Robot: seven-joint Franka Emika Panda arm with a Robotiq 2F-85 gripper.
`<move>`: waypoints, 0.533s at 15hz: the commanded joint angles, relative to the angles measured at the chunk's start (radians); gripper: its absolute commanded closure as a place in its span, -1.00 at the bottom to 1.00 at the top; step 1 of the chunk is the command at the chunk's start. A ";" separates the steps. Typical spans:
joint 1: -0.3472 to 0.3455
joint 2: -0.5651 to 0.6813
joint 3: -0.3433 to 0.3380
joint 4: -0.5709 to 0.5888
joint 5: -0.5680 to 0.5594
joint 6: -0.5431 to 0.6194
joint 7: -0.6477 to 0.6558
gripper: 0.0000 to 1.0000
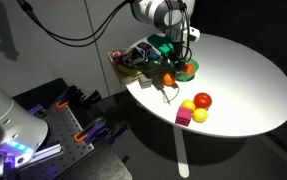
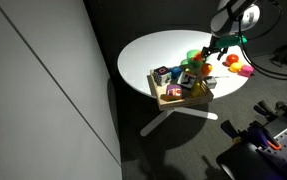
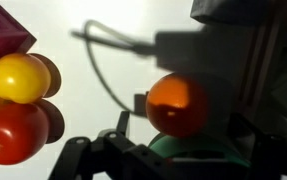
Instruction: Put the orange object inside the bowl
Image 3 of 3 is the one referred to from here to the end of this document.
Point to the red tomato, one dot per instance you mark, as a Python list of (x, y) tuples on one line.
[(24, 130)]

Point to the orange ball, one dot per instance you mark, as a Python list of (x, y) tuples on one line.
[(177, 105)]

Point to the green plastic bowl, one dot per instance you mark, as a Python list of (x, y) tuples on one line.
[(201, 146)]

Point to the pink cube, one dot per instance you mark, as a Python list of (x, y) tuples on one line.
[(14, 38)]

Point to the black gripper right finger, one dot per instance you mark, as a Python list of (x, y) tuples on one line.
[(266, 152)]

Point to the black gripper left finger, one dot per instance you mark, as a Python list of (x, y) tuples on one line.
[(113, 153)]

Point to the yellow ball near cube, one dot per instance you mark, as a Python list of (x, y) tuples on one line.
[(23, 78)]

